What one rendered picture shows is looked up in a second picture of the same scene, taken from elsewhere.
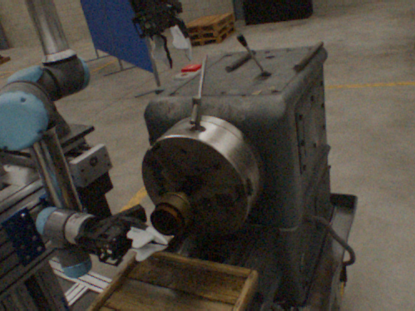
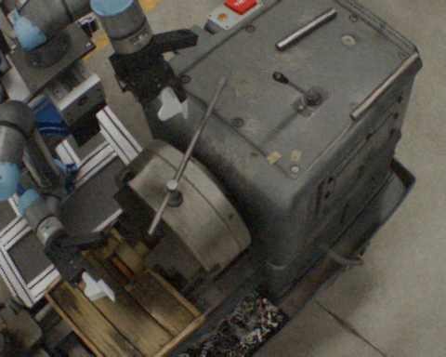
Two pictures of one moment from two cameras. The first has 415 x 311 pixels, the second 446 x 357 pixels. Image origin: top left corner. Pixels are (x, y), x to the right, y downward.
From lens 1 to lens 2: 0.98 m
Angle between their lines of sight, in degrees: 41
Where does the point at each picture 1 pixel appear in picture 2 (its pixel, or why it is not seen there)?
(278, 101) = (283, 198)
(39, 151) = not seen: hidden behind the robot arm
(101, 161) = (91, 97)
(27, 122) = (3, 191)
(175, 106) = not seen: hidden behind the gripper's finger
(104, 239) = (64, 271)
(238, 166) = (203, 257)
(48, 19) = not seen: outside the picture
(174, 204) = (128, 263)
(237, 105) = (240, 166)
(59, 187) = (36, 170)
